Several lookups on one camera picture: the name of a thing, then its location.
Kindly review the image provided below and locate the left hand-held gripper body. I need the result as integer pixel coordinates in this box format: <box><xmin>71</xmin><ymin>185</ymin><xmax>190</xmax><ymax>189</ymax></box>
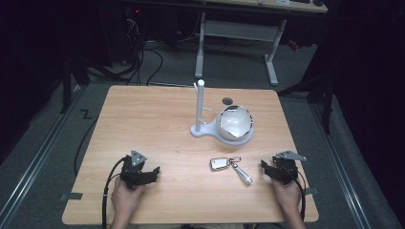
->
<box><xmin>119</xmin><ymin>149</ymin><xmax>154</xmax><ymax>192</ymax></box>

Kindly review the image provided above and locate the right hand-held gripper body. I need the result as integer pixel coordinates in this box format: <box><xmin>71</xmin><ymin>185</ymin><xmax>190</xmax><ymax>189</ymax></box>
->
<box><xmin>270</xmin><ymin>150</ymin><xmax>308</xmax><ymax>186</ymax></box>

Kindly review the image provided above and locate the person's right hand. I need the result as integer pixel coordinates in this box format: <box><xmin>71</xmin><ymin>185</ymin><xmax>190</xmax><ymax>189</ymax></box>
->
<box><xmin>271</xmin><ymin>178</ymin><xmax>303</xmax><ymax>219</ymax></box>

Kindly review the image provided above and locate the person's left hand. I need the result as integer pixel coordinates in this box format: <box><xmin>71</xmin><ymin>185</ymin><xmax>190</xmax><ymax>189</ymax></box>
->
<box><xmin>111</xmin><ymin>176</ymin><xmax>145</xmax><ymax>221</ymax></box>

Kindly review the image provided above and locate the white round bowl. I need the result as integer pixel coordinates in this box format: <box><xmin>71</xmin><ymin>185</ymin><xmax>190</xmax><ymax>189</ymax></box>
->
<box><xmin>215</xmin><ymin>104</ymin><xmax>255</xmax><ymax>141</ymax></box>

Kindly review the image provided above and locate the white stand with pole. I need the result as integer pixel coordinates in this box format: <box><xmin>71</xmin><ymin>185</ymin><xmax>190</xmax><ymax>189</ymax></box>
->
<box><xmin>189</xmin><ymin>78</ymin><xmax>255</xmax><ymax>147</ymax></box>

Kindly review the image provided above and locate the black metal stand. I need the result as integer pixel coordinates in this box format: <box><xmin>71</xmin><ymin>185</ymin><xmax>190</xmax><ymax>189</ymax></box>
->
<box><xmin>276</xmin><ymin>71</ymin><xmax>337</xmax><ymax>135</ymax></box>
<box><xmin>60</xmin><ymin>53</ymin><xmax>91</xmax><ymax>115</ymax></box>

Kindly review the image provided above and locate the white-legged wooden desk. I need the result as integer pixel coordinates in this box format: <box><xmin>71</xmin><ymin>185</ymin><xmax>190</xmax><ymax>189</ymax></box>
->
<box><xmin>120</xmin><ymin>0</ymin><xmax>330</xmax><ymax>87</ymax></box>

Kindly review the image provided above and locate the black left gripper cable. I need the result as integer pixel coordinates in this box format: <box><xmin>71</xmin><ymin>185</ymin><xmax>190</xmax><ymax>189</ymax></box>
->
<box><xmin>101</xmin><ymin>156</ymin><xmax>128</xmax><ymax>229</ymax></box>

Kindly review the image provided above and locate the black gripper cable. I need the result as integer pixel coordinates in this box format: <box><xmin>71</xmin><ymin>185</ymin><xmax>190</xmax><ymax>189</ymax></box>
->
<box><xmin>288</xmin><ymin>166</ymin><xmax>308</xmax><ymax>222</ymax></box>
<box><xmin>101</xmin><ymin>156</ymin><xmax>128</xmax><ymax>229</ymax></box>

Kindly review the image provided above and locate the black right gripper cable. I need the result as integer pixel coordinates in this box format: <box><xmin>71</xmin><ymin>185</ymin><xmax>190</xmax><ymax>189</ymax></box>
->
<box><xmin>288</xmin><ymin>166</ymin><xmax>308</xmax><ymax>222</ymax></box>

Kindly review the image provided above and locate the silver keychain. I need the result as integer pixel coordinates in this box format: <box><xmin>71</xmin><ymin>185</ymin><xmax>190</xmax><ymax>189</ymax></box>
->
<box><xmin>209</xmin><ymin>155</ymin><xmax>254</xmax><ymax>186</ymax></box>

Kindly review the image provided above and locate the metal floor rail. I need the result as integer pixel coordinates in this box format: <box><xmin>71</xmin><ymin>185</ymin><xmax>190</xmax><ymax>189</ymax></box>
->
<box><xmin>0</xmin><ymin>85</ymin><xmax>88</xmax><ymax>227</ymax></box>
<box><xmin>309</xmin><ymin>101</ymin><xmax>373</xmax><ymax>229</ymax></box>

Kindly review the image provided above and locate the black floor cable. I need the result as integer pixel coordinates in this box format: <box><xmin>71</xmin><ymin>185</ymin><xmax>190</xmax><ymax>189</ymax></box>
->
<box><xmin>74</xmin><ymin>116</ymin><xmax>99</xmax><ymax>177</ymax></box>

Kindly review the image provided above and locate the black cable bundle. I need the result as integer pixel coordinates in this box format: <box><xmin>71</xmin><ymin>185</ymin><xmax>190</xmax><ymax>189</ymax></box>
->
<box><xmin>89</xmin><ymin>15</ymin><xmax>164</xmax><ymax>87</ymax></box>

